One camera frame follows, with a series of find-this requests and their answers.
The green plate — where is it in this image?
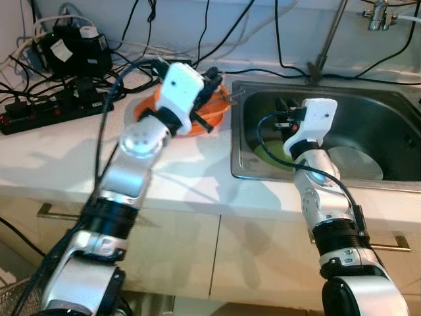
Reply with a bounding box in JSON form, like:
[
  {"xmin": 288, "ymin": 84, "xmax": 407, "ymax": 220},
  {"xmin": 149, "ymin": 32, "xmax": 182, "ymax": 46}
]
[{"xmin": 253, "ymin": 140, "xmax": 298, "ymax": 173}]

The orange plate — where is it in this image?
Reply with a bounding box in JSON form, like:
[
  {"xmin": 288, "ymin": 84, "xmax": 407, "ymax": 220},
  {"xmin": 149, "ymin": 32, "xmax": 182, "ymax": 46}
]
[{"xmin": 134, "ymin": 82, "xmax": 232, "ymax": 138}]

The grey faucet pipe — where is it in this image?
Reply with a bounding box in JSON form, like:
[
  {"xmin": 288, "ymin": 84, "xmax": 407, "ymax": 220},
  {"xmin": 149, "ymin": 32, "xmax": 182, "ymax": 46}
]
[{"xmin": 307, "ymin": 0, "xmax": 350, "ymax": 84}]

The white plate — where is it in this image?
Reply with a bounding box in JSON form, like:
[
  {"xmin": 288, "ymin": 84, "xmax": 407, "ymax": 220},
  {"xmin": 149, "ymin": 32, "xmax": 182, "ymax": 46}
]
[{"xmin": 325, "ymin": 145, "xmax": 385, "ymax": 182}]

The stainless steel sink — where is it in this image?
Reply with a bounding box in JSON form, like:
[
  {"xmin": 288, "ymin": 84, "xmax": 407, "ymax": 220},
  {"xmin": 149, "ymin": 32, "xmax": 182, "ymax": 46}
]
[{"xmin": 230, "ymin": 80, "xmax": 421, "ymax": 194}]

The black power adapter box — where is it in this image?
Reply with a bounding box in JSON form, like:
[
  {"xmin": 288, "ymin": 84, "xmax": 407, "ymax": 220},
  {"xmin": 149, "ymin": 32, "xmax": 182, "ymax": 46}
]
[{"xmin": 34, "ymin": 24, "xmax": 112, "ymax": 80}]

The cream cabinet front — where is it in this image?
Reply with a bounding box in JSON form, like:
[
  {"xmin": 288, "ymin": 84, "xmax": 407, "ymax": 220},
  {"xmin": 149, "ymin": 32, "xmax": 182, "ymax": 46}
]
[
  {"xmin": 209, "ymin": 213, "xmax": 421, "ymax": 311},
  {"xmin": 0, "ymin": 196, "xmax": 222, "ymax": 298}
]

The chrome water valve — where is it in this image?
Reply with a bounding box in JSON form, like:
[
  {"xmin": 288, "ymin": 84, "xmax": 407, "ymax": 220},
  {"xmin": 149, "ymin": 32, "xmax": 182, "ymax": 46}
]
[{"xmin": 360, "ymin": 0, "xmax": 403, "ymax": 33}]

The black power strip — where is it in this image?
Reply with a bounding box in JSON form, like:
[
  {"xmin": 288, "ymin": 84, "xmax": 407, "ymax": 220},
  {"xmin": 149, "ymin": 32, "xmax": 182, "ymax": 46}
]
[{"xmin": 0, "ymin": 88, "xmax": 114, "ymax": 136}]

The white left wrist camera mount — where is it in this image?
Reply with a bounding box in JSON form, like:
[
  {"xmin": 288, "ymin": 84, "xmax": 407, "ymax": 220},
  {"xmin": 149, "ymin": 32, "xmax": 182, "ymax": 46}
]
[{"xmin": 157, "ymin": 62, "xmax": 205, "ymax": 120}]

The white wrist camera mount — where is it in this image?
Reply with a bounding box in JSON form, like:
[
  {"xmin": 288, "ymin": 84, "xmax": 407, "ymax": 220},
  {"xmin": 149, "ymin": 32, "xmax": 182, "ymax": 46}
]
[
  {"xmin": 157, "ymin": 62, "xmax": 205, "ymax": 120},
  {"xmin": 283, "ymin": 98, "xmax": 339, "ymax": 157}
]

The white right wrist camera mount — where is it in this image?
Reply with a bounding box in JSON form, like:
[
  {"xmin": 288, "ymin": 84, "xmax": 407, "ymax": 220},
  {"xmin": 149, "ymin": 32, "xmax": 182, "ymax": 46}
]
[{"xmin": 283, "ymin": 98, "xmax": 339, "ymax": 157}]

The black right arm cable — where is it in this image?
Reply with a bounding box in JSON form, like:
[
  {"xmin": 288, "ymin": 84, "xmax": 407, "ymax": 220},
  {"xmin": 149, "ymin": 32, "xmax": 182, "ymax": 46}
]
[{"xmin": 257, "ymin": 112, "xmax": 366, "ymax": 228}]

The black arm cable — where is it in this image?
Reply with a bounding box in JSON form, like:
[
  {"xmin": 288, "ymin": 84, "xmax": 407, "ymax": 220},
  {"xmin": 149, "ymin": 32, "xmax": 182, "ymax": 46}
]
[
  {"xmin": 257, "ymin": 112, "xmax": 366, "ymax": 228},
  {"xmin": 94, "ymin": 59, "xmax": 162, "ymax": 201}
]

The black counter cable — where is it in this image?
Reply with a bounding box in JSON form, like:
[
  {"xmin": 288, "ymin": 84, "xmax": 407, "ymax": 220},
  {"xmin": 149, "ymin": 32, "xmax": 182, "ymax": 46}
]
[{"xmin": 217, "ymin": 65, "xmax": 311, "ymax": 80}]

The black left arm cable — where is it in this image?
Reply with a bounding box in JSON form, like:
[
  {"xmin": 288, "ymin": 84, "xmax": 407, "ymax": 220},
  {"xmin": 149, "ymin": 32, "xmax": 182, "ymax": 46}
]
[{"xmin": 94, "ymin": 59, "xmax": 162, "ymax": 201}]

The white water hose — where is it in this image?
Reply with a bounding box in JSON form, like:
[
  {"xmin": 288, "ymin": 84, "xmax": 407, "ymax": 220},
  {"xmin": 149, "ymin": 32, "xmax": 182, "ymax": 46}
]
[{"xmin": 395, "ymin": 13, "xmax": 421, "ymax": 26}]

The metal drawer handle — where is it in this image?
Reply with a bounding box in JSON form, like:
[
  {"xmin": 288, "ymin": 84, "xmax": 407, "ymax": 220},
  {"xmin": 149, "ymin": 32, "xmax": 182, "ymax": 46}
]
[
  {"xmin": 36, "ymin": 202, "xmax": 94, "ymax": 223},
  {"xmin": 308, "ymin": 229, "xmax": 412, "ymax": 255}
]

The wire floor fan grille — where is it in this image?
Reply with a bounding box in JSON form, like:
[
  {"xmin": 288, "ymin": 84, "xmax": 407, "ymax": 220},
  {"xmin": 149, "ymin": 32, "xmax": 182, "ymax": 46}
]
[{"xmin": 0, "ymin": 275, "xmax": 41, "ymax": 316}]

